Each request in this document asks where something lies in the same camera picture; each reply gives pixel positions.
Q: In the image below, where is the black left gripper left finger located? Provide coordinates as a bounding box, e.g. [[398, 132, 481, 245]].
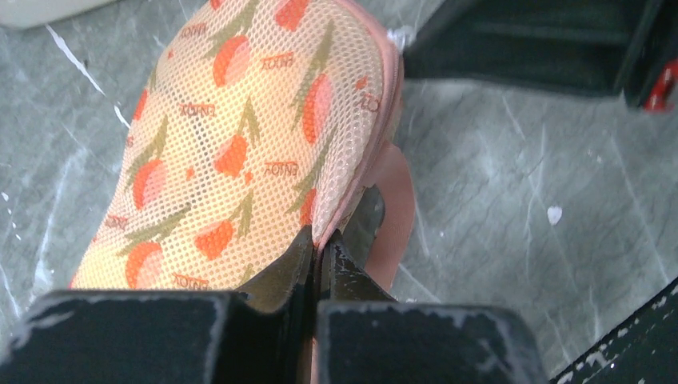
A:
[[1, 226, 315, 383]]

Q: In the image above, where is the tulip print mesh laundry bag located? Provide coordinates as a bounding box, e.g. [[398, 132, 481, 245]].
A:
[[70, 0, 415, 290]]

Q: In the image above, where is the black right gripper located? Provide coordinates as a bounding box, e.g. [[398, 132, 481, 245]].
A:
[[404, 1, 677, 111]]

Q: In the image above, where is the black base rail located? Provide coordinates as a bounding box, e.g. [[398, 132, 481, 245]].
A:
[[550, 280, 677, 384]]

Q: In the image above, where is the cream plastic laundry basket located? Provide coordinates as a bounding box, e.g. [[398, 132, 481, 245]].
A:
[[1, 0, 114, 30]]

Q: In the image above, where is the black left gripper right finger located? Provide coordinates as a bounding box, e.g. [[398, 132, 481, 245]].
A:
[[315, 232, 547, 383]]

